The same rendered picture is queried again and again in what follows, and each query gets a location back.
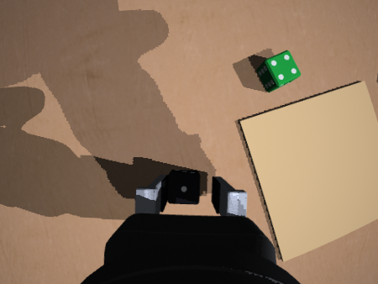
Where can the tan flat mat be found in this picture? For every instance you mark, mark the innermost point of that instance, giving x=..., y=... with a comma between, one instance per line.
x=317, y=165

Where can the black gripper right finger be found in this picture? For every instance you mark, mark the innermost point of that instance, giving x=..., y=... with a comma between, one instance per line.
x=226, y=200

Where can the black die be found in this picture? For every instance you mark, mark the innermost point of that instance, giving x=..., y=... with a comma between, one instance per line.
x=184, y=187

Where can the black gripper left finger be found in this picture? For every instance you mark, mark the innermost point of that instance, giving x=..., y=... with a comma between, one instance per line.
x=154, y=197

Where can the dark green die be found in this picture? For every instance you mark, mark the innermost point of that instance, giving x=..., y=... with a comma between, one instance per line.
x=278, y=70

